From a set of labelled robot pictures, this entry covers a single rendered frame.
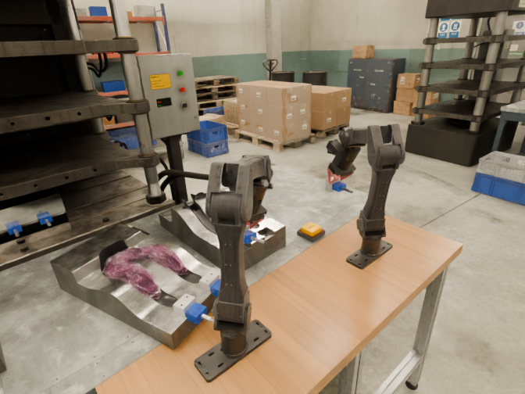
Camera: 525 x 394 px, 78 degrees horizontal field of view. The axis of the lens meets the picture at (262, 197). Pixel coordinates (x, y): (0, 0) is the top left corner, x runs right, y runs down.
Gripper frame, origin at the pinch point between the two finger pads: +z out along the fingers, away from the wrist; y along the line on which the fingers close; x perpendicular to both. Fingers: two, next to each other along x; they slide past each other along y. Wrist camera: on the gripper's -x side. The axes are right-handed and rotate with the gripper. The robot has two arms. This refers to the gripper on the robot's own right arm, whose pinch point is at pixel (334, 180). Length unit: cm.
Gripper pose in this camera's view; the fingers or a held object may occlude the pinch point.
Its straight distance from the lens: 143.0
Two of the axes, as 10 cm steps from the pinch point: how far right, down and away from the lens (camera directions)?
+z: -2.1, 6.3, 7.5
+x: 4.8, 7.3, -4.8
